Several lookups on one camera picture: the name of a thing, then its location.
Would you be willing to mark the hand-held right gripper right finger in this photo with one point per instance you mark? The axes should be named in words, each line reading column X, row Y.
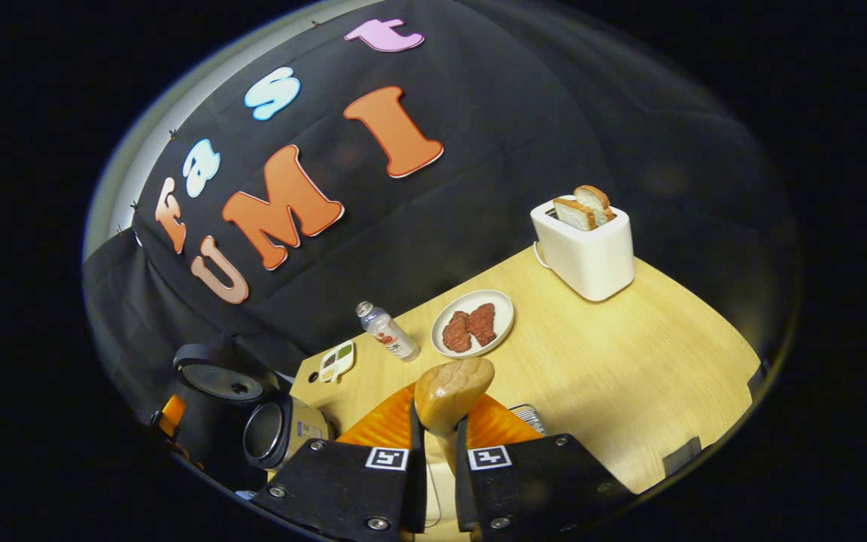
column 462, row 482

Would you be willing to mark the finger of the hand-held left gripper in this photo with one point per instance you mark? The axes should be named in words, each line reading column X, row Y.
column 173, row 412

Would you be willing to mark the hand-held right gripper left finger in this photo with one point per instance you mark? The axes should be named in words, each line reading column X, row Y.
column 418, row 489

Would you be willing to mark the wooden spoon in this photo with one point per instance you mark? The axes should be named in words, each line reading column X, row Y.
column 448, row 391

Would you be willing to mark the white divided bean dish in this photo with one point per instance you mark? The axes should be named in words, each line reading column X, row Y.
column 337, row 361

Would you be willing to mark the clear plastic bottle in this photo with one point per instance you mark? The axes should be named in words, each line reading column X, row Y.
column 388, row 333

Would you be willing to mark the white round plate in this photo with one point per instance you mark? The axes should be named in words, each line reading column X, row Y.
column 505, row 309

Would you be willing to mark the white toaster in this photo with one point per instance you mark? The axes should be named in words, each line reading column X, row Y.
column 591, row 256

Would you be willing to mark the black backdrop cloth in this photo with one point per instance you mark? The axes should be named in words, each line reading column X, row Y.
column 554, row 113

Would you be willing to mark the black table edge bracket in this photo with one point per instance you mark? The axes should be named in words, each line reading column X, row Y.
column 759, row 379
column 682, row 455

